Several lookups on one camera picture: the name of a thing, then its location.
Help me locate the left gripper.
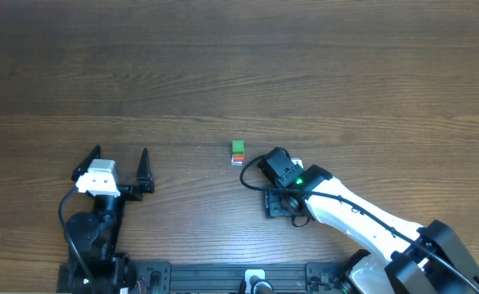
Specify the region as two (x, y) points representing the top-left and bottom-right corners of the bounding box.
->
(70, 144), (156, 202)

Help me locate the mounting rail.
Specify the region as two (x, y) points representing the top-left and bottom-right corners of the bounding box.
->
(56, 261), (347, 294)

